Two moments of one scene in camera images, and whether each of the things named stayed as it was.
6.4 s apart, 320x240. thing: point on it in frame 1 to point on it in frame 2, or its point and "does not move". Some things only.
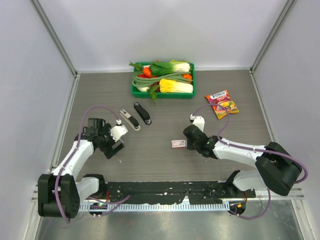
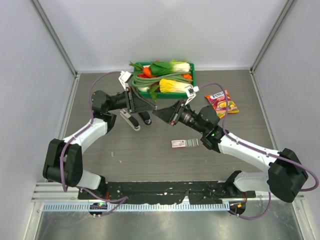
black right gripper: (189, 145) to (170, 115)
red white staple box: (179, 143) does not move
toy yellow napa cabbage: (169, 86) does not move
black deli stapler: (144, 113) does not move
